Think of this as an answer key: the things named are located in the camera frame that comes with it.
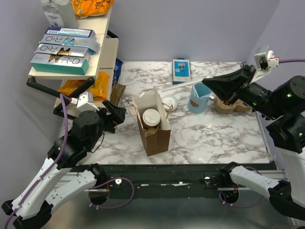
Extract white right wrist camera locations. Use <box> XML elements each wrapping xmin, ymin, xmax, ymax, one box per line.
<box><xmin>254</xmin><ymin>46</ymin><xmax>280</xmax><ymax>70</ymax></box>

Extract purple cable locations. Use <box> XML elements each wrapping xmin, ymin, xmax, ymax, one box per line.
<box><xmin>219</xmin><ymin>58</ymin><xmax>305</xmax><ymax>208</ymax></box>
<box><xmin>3</xmin><ymin>93</ymin><xmax>134</xmax><ymax>229</ymax></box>

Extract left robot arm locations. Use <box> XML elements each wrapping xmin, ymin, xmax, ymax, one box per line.
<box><xmin>1</xmin><ymin>100</ymin><xmax>126</xmax><ymax>229</ymax></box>

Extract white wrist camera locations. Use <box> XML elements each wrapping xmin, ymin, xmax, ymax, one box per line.
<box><xmin>76</xmin><ymin>91</ymin><xmax>99</xmax><ymax>112</ymax></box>
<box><xmin>254</xmin><ymin>46</ymin><xmax>280</xmax><ymax>70</ymax></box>

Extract light blue plastic tumbler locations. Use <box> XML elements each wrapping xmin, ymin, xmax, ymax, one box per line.
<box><xmin>187</xmin><ymin>83</ymin><xmax>212</xmax><ymax>114</ymax></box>

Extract blue razor package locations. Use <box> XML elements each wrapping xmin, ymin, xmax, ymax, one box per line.
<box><xmin>173</xmin><ymin>59</ymin><xmax>191</xmax><ymax>85</ymax></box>

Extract cream folding shelf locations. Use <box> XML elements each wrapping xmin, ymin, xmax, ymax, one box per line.
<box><xmin>28</xmin><ymin>9</ymin><xmax>119</xmax><ymax>100</ymax></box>

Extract white plastic stirrer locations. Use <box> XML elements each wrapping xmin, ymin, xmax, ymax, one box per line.
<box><xmin>159</xmin><ymin>79</ymin><xmax>203</xmax><ymax>92</ymax></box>

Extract silver blue toothpaste box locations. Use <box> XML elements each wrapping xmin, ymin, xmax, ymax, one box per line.
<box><xmin>40</xmin><ymin>34</ymin><xmax>100</xmax><ymax>54</ymax></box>

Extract white plastic cup lid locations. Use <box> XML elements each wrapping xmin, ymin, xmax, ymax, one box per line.
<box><xmin>142</xmin><ymin>109</ymin><xmax>161</xmax><ymax>127</ymax></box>

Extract blue snack packet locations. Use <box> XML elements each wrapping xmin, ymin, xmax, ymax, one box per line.
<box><xmin>113</xmin><ymin>59</ymin><xmax>123</xmax><ymax>83</ymax></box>

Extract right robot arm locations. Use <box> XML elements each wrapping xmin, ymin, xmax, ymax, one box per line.
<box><xmin>203</xmin><ymin>65</ymin><xmax>305</xmax><ymax>220</ymax></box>

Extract cardboard cup carrier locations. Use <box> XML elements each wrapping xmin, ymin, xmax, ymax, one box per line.
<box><xmin>144</xmin><ymin>127</ymin><xmax>158</xmax><ymax>136</ymax></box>

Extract purple white box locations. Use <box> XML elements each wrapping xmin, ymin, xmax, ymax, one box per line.
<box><xmin>44</xmin><ymin>26</ymin><xmax>96</xmax><ymax>40</ymax></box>

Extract orange snack bag lower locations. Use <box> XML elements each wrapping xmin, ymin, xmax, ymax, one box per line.
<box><xmin>58</xmin><ymin>72</ymin><xmax>110</xmax><ymax>101</ymax></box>

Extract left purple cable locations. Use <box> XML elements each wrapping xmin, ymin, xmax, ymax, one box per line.
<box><xmin>3</xmin><ymin>93</ymin><xmax>134</xmax><ymax>229</ymax></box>

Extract orange snack bag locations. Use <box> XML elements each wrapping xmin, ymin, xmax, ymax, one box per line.
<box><xmin>58</xmin><ymin>72</ymin><xmax>110</xmax><ymax>101</ymax></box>
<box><xmin>71</xmin><ymin>0</ymin><xmax>114</xmax><ymax>19</ymax></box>

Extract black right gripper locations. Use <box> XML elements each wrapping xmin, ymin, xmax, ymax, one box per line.
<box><xmin>201</xmin><ymin>62</ymin><xmax>283</xmax><ymax>118</ymax></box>

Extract grey paper bag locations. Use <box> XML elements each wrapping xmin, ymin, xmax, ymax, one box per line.
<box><xmin>41</xmin><ymin>0</ymin><xmax>79</xmax><ymax>28</ymax></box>

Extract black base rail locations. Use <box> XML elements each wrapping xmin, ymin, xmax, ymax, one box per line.
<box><xmin>64</xmin><ymin>163</ymin><xmax>286</xmax><ymax>199</ymax></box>

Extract orange snack bag top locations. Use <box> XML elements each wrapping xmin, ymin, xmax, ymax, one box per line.
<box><xmin>71</xmin><ymin>0</ymin><xmax>114</xmax><ymax>19</ymax></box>

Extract stacked cardboard cup carriers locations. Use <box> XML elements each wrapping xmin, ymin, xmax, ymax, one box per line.
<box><xmin>214</xmin><ymin>97</ymin><xmax>252</xmax><ymax>114</ymax></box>

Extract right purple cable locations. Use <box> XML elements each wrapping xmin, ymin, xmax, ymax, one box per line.
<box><xmin>219</xmin><ymin>58</ymin><xmax>305</xmax><ymax>208</ymax></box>

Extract teal toothpaste box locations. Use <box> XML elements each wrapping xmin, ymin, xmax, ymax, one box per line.
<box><xmin>30</xmin><ymin>53</ymin><xmax>89</xmax><ymax>75</ymax></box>

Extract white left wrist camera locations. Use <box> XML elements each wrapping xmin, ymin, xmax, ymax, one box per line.
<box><xmin>76</xmin><ymin>91</ymin><xmax>99</xmax><ymax>112</ymax></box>

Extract white lid stack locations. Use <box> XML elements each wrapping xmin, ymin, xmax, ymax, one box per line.
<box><xmin>162</xmin><ymin>95</ymin><xmax>178</xmax><ymax>112</ymax></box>

